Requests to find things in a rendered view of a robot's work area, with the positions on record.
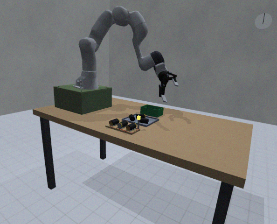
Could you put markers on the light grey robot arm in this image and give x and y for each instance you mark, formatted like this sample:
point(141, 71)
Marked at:
point(122, 17)

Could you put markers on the light blue tray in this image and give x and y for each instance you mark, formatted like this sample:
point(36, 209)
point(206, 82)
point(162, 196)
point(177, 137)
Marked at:
point(151, 120)

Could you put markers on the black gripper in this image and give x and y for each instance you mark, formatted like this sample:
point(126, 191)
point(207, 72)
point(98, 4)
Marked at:
point(164, 78)

